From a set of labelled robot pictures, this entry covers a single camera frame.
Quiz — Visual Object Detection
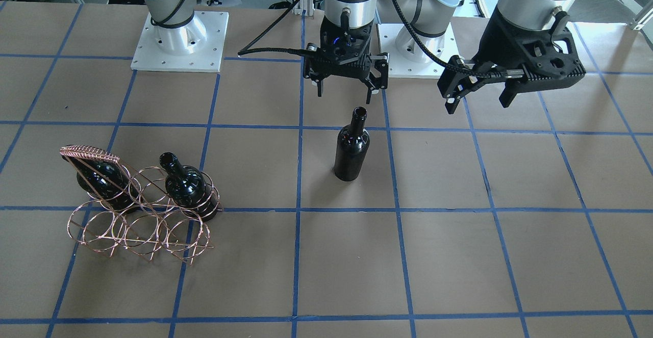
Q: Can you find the dark wine bottle in basket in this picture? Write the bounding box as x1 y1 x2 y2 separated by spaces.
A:
62 156 138 214

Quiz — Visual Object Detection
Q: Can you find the dark wine bottle tilted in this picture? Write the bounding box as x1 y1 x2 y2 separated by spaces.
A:
159 152 221 222

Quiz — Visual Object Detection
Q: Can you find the copper wire wine basket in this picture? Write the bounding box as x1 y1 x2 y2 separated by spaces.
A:
59 145 223 264

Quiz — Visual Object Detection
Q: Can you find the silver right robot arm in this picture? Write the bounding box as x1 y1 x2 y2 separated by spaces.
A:
144 0 389 96

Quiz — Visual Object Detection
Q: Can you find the dark glass wine bottle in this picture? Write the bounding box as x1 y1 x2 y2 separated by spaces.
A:
334 107 370 181

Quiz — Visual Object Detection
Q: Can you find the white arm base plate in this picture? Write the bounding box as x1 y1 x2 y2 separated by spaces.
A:
378 23 459 79
131 11 229 73

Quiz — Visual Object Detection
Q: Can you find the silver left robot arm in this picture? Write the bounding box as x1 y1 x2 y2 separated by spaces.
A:
379 0 586 114

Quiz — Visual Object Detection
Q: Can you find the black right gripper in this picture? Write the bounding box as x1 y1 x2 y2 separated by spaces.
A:
304 17 389 105

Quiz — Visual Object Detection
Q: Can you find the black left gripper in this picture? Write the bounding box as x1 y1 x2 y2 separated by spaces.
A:
438 10 586 114

